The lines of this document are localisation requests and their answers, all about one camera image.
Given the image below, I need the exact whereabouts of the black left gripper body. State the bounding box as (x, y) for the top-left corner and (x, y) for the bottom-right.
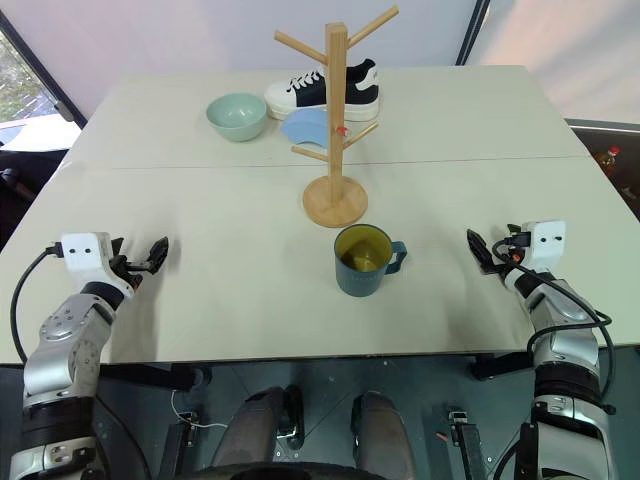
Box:
(107, 252), (153, 292)

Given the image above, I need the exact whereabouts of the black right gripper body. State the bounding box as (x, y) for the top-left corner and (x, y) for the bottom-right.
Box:
(489, 241), (527, 279)

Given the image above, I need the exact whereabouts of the wooden mug tree stand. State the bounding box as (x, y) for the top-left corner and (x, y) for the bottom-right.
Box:
(273, 4), (401, 228)

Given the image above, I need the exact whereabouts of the black bulky equipment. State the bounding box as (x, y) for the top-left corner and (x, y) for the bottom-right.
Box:
(0, 146), (71, 251)

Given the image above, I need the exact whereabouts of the red capped yellow bottle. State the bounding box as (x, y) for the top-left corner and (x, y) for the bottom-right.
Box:
(594, 144), (624, 178)

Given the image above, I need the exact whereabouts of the dark teal mug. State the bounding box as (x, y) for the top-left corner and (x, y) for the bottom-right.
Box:
(333, 223), (409, 300)

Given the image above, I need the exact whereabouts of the pale green bowl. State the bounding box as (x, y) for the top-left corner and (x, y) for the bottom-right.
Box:
(205, 92), (268, 144)

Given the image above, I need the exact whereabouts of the dark grey rounded shape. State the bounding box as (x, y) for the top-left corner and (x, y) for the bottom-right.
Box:
(213, 384), (306, 479)
(349, 389), (417, 480)

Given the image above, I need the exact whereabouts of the black and white sneaker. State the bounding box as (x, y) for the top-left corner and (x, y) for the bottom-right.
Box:
(262, 58), (382, 123)

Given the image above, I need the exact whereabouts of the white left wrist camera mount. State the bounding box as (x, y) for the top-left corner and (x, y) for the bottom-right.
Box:
(60, 231), (137, 301)

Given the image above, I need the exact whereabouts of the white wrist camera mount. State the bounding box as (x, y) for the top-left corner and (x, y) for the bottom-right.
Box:
(60, 231), (137, 301)
(519, 219), (568, 275)

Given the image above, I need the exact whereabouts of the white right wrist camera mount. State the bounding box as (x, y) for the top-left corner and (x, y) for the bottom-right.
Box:
(519, 219), (568, 275)

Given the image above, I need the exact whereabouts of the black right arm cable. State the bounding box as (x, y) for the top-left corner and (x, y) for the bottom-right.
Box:
(502, 230), (617, 416)

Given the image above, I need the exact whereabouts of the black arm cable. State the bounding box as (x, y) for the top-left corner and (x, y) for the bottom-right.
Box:
(10, 242), (64, 362)
(502, 230), (617, 416)

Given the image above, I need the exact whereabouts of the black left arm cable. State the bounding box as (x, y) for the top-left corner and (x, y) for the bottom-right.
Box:
(10, 242), (64, 362)

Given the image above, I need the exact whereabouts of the black table frame bar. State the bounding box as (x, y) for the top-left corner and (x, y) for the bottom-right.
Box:
(468, 351), (535, 382)
(98, 363), (197, 394)

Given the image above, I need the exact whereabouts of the thin white wire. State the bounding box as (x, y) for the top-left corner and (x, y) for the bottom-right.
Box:
(169, 389), (229, 431)

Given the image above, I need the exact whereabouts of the black floor clamp post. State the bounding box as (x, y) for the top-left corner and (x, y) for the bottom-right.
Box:
(446, 405), (482, 480)
(167, 410), (197, 469)

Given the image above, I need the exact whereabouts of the black window frame bar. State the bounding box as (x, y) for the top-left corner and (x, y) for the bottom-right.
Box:
(0, 8), (87, 132)
(453, 0), (492, 67)

